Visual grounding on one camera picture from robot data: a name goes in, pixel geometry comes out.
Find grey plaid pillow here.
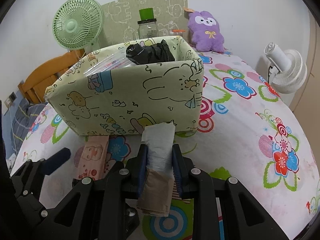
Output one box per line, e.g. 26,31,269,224
10,98,47,155

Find cotton swab jar orange lid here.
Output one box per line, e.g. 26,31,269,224
170,29,186,37

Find wall power outlet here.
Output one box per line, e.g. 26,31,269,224
4,92,17,108

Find green desk fan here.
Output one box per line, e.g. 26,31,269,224
52,0,104,53

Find purple plush bunny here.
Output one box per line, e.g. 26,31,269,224
188,11,225,53

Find pink baby tissue pack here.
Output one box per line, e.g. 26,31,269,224
75,136,109,180

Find white floor fan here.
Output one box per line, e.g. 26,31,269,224
264,42,308,94

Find floral tablecloth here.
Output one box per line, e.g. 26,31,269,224
13,52,319,239

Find green plastic cup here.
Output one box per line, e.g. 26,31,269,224
139,8,154,21

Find cardboard panel with cartoon drawings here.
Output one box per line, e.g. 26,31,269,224
99,0,188,48

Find glass mason jar mug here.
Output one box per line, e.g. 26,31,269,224
137,18,158,39

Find clear plastic bag red stripes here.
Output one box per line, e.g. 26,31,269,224
84,51,136,76

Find black plastic bag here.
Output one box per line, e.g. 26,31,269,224
126,40,175,65

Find yellow cartoon fabric storage box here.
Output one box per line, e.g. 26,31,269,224
45,36,204,136

